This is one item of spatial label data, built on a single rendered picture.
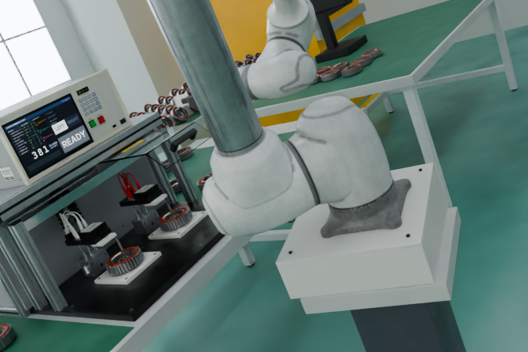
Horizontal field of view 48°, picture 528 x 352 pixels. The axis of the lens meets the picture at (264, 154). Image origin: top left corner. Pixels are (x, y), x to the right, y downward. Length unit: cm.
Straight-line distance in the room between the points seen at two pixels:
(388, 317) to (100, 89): 116
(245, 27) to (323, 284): 439
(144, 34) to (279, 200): 475
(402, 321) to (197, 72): 72
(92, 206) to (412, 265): 119
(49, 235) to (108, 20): 410
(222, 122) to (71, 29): 894
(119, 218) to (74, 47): 791
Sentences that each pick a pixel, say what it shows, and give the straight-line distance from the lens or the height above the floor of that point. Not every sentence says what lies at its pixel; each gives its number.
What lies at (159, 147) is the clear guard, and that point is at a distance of 181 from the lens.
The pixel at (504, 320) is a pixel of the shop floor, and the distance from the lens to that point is 236.
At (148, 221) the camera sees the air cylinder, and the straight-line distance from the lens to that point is 205.
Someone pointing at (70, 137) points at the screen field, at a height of 118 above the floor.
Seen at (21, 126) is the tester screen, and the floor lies 127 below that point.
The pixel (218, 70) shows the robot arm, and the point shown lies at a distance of 108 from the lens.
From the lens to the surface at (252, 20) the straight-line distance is 547.
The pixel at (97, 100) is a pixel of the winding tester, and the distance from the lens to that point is 199.
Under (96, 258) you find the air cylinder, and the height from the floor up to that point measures 82.
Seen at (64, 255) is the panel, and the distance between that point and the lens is 201.
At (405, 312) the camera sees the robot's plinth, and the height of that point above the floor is 64.
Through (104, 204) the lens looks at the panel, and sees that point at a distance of 211.
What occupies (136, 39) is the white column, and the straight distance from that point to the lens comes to 576.
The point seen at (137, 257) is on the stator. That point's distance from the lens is 179.
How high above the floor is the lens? 142
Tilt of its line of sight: 16 degrees down
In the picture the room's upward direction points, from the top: 22 degrees counter-clockwise
